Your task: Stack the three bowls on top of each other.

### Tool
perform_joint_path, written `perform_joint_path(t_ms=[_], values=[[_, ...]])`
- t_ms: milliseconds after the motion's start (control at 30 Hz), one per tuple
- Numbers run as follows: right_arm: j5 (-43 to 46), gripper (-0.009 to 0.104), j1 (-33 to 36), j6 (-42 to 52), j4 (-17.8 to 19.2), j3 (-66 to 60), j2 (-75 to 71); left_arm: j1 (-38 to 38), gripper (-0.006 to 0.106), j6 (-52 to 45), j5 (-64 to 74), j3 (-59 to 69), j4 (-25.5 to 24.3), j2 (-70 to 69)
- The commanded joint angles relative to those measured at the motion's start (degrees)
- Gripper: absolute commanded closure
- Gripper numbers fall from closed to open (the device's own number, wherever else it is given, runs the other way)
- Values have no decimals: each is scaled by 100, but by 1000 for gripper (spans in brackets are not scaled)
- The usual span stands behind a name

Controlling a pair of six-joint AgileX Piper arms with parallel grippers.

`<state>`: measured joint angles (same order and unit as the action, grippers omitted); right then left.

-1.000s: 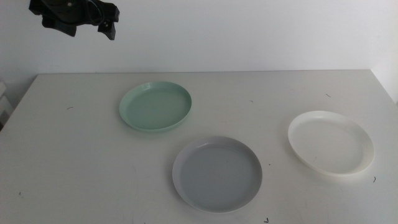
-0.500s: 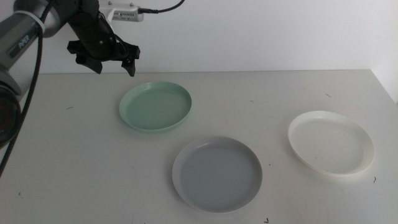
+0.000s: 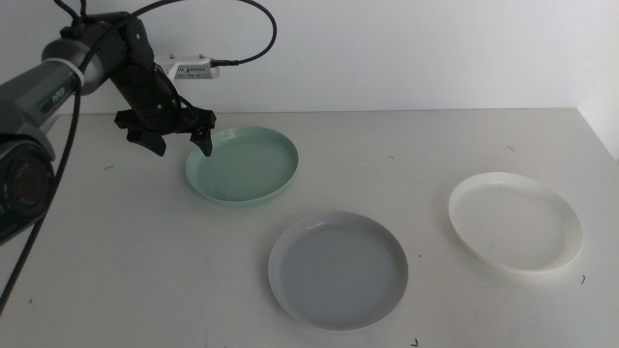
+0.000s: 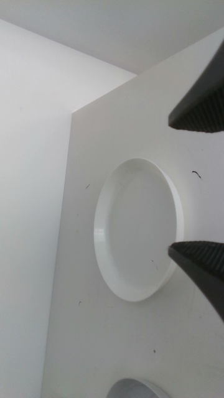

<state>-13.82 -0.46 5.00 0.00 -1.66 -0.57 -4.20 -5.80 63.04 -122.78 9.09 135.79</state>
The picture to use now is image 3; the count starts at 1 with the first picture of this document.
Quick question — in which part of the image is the pale green shallow bowl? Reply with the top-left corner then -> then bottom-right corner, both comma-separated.
185,126 -> 300,207

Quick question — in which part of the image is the black braided camera cable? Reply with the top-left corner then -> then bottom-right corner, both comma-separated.
0,0 -> 279,315

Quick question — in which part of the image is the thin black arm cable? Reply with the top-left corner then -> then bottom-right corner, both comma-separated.
52,0 -> 91,28

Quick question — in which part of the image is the grey shallow bowl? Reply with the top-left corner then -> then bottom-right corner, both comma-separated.
267,211 -> 409,333

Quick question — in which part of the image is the white shallow bowl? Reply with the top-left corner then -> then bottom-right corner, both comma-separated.
447,171 -> 584,275

